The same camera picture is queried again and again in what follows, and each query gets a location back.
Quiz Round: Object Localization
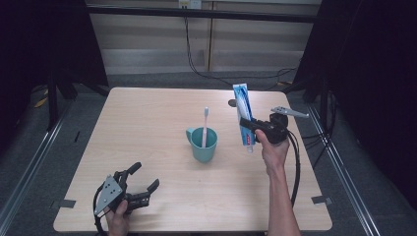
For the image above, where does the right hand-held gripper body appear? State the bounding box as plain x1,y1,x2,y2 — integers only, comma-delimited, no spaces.
258,105,310,146

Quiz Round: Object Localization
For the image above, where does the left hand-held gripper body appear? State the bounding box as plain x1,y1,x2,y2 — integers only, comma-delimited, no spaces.
93,170,151,217

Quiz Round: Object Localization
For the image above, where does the blue and white toothpaste tube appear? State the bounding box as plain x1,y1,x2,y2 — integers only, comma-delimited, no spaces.
232,83,257,153

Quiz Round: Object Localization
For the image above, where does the pink toothbrush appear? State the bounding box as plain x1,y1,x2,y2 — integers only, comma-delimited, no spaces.
201,106,210,148

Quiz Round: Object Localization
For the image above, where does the teal cup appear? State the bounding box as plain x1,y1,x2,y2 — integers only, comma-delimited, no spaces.
186,126,218,164

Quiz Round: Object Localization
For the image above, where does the person's right hand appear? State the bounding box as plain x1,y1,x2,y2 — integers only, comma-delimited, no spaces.
254,129,291,178

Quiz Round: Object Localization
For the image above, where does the person's left hand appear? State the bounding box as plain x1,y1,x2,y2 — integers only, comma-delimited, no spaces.
104,199,132,236

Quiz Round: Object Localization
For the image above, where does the grey tape strip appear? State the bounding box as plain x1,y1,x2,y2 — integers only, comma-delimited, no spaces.
50,199,78,210
312,195,333,207

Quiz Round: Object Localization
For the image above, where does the black metal stand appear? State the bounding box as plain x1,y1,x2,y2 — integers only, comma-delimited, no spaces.
45,70,61,133

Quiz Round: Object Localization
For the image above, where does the black curtain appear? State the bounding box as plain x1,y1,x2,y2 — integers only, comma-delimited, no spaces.
283,0,417,214
0,0,110,155

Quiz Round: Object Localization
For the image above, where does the black horizontal metal bar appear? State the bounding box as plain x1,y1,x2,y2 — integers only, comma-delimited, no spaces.
86,4,319,24

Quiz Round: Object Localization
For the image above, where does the left hand-held gripper black cable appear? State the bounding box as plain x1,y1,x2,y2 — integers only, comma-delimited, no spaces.
92,184,108,236

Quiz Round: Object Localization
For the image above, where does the hand-held gripper black cable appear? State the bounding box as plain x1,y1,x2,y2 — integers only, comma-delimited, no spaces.
286,130,303,208
92,184,108,236

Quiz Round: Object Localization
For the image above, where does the right hand-held gripper black cable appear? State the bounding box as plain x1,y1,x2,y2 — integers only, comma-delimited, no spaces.
286,130,303,208

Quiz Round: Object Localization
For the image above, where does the bundle of black floor cables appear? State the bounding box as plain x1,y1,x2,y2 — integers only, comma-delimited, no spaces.
301,89,339,170

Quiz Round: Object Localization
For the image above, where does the silver floor rail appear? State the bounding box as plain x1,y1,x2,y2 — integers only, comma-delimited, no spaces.
306,103,382,236
0,99,74,228

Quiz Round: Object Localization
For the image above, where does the black wall cable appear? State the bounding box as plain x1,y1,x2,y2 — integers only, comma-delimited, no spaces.
182,15,298,91

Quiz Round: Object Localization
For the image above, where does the white wall power outlet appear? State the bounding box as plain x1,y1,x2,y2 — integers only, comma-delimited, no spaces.
178,0,203,10

